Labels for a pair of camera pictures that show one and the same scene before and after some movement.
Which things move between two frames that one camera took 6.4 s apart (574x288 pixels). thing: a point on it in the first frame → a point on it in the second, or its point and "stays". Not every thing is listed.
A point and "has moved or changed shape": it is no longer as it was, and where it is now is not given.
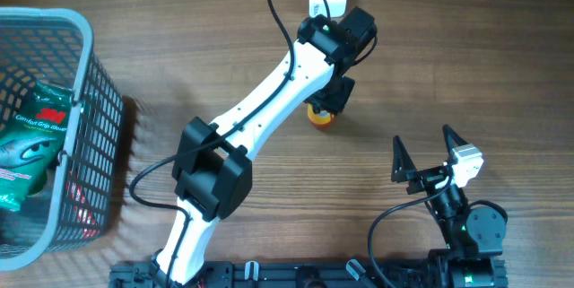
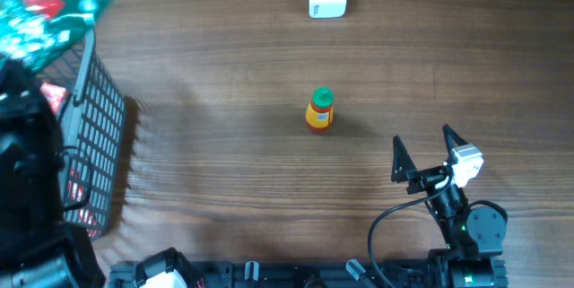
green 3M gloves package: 31,143 has moved or changed shape
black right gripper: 404,165 stays
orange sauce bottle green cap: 322,119 has moved or changed shape
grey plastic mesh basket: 57,46 stays
